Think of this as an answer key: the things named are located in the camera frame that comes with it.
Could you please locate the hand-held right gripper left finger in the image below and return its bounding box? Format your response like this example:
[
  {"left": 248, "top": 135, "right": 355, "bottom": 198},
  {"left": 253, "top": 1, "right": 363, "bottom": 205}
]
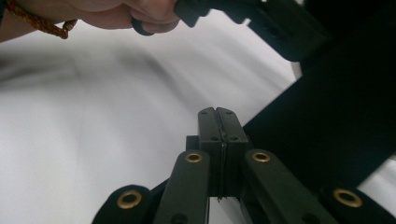
[{"left": 186, "top": 106, "right": 225, "bottom": 199}]

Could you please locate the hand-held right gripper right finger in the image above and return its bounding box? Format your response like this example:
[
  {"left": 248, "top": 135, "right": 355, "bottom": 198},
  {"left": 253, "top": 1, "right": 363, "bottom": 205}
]
[{"left": 217, "top": 106, "right": 254, "bottom": 199}]

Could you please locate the red braided bracelet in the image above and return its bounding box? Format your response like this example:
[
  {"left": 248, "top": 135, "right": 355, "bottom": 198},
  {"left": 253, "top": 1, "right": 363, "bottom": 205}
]
[{"left": 4, "top": 0, "right": 78, "bottom": 40}]

